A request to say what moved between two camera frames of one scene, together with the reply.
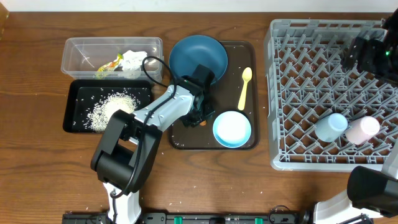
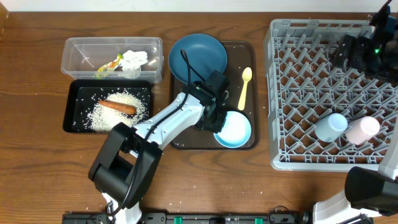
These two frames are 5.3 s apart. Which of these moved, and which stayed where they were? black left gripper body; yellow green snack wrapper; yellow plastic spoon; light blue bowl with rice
Moved: black left gripper body
Stayed: light blue bowl with rice; yellow green snack wrapper; yellow plastic spoon
